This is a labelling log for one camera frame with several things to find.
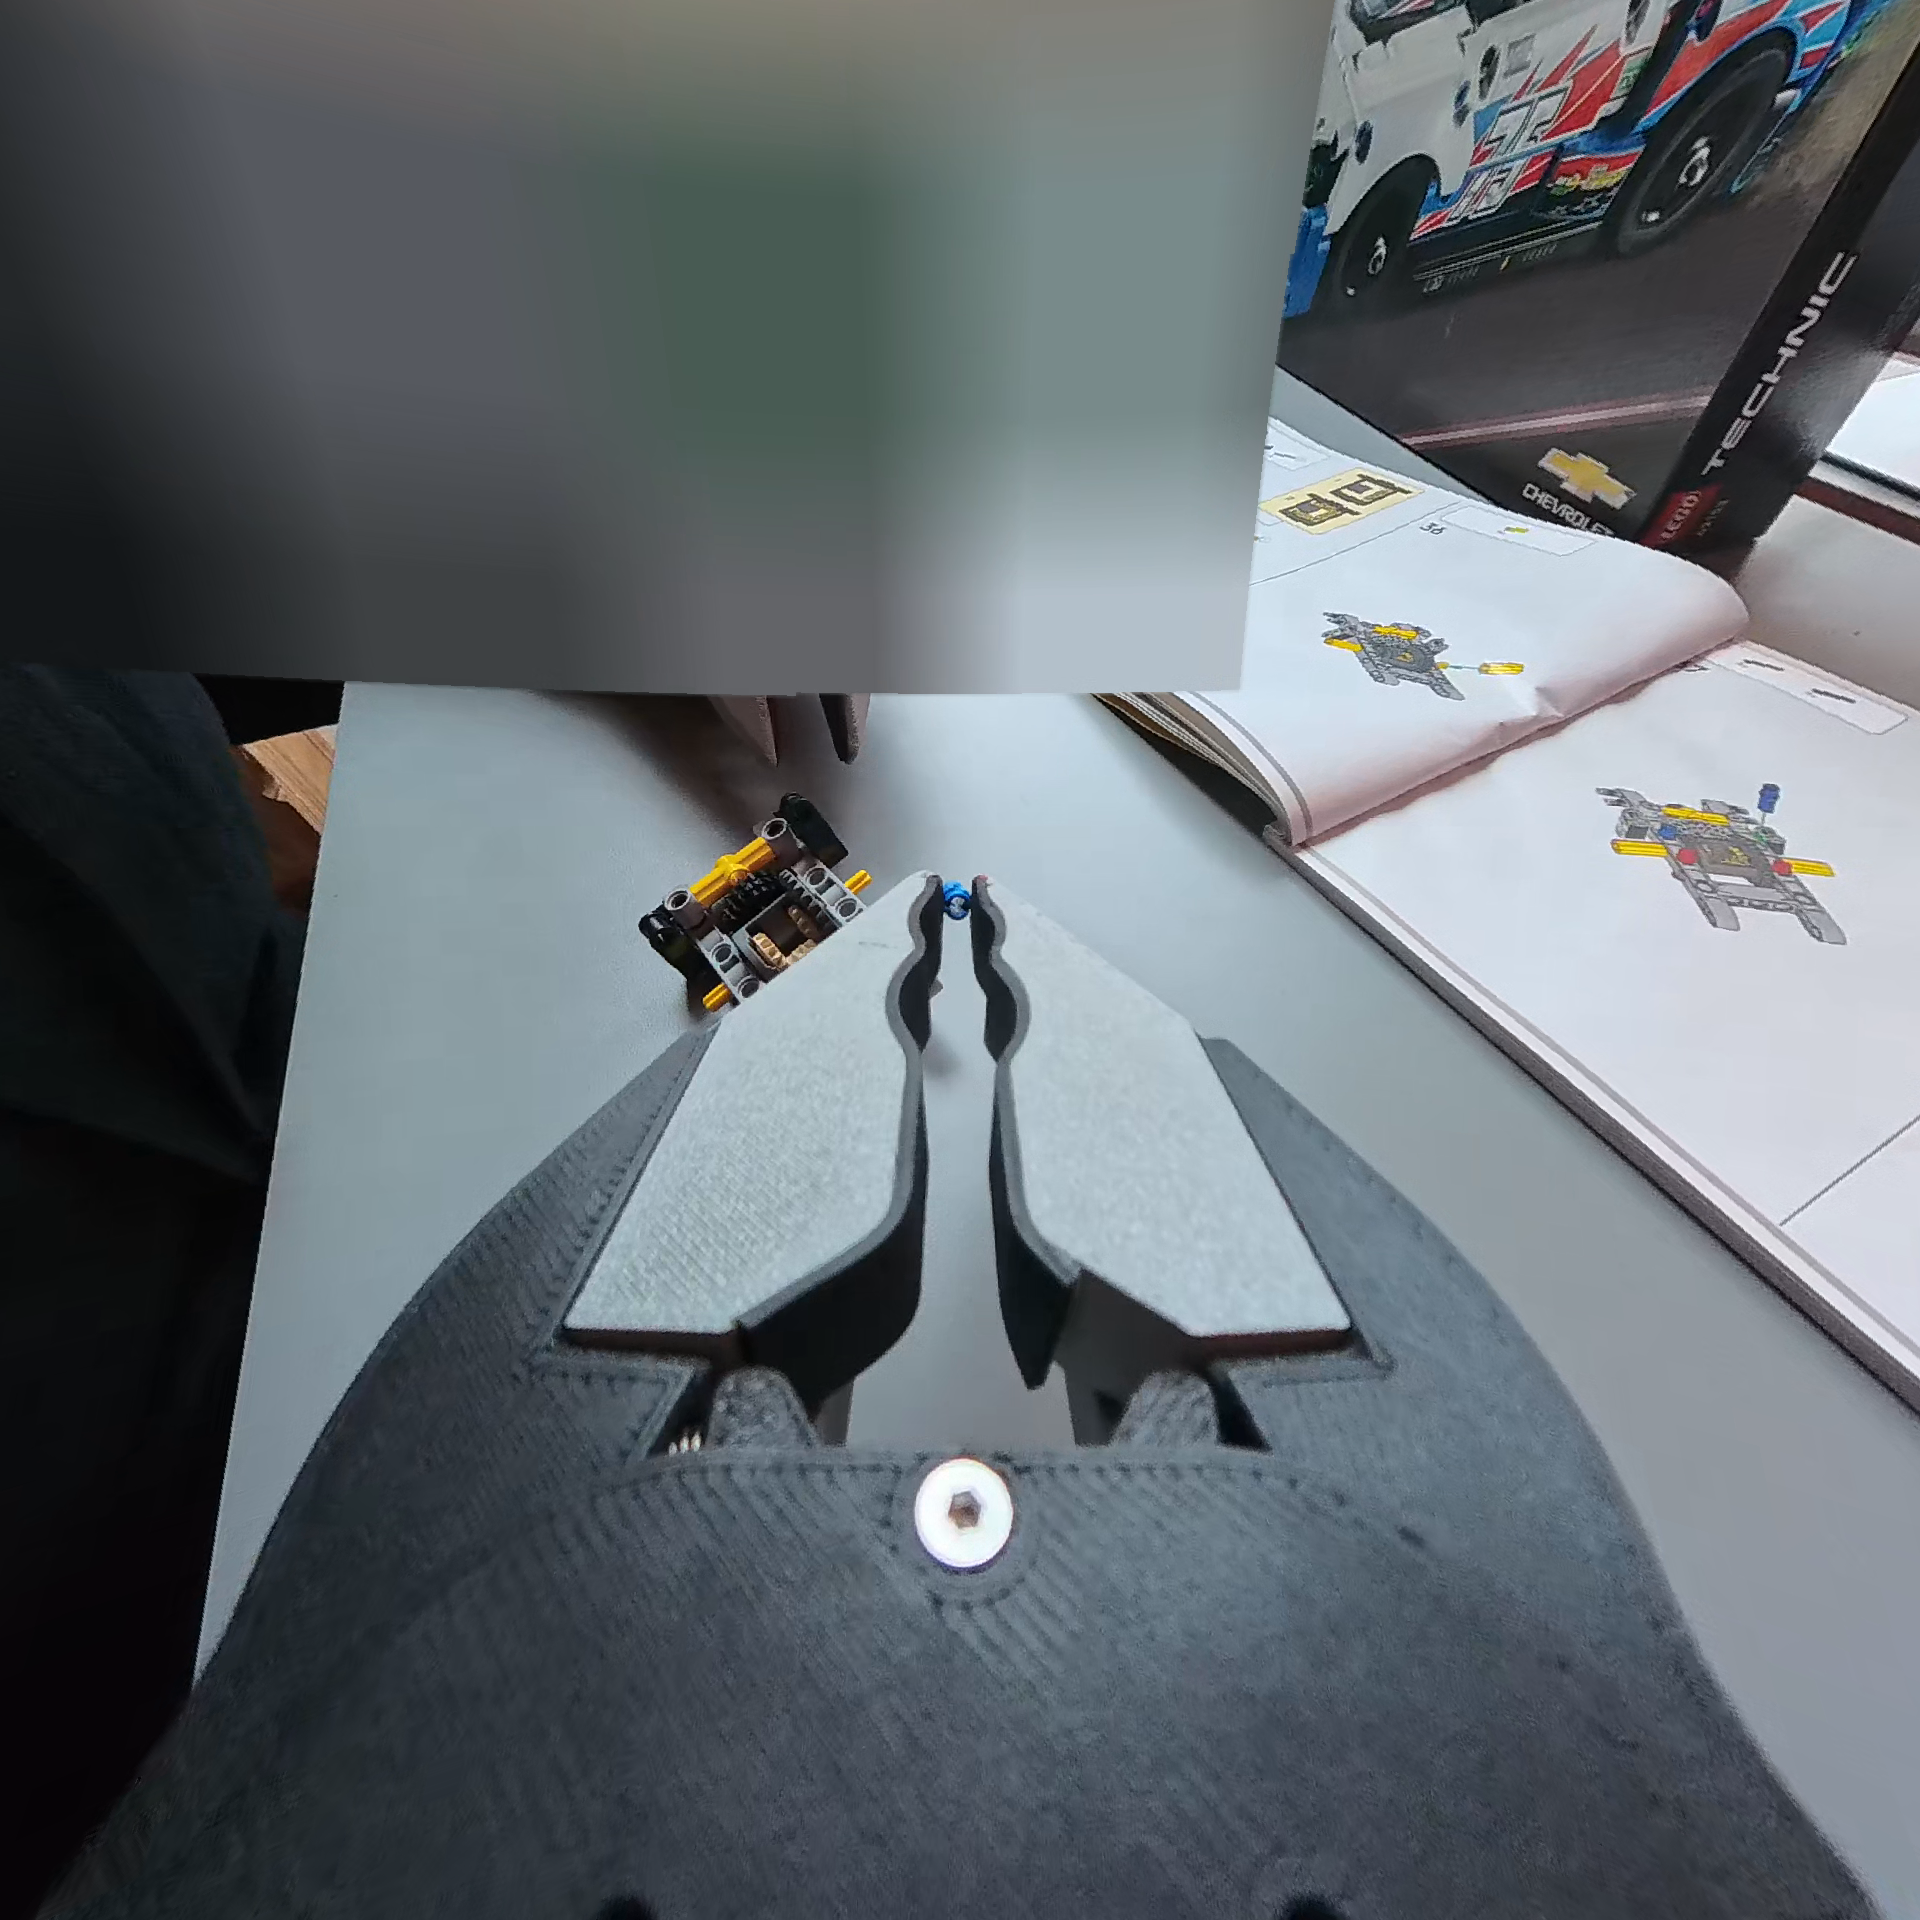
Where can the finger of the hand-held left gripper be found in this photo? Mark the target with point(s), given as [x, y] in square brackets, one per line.
[854, 724]
[750, 724]

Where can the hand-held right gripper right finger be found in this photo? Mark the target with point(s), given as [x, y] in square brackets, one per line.
[1153, 1186]

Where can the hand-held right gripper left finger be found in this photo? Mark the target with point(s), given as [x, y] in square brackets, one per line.
[750, 1164]

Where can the grey lego chassis assembly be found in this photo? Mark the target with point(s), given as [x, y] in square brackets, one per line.
[750, 912]

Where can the blue lego pin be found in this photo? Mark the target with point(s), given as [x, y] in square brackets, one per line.
[958, 895]

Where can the open lego instruction booklet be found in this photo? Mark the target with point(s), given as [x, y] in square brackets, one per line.
[1500, 895]

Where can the lego set cardboard box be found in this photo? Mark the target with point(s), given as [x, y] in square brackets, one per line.
[1576, 298]

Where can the wooden table leg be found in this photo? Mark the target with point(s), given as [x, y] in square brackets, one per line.
[286, 795]

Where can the person's dark clothing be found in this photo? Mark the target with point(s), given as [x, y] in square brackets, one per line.
[104, 1048]

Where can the white plastic tray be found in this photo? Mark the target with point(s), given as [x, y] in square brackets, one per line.
[1875, 435]

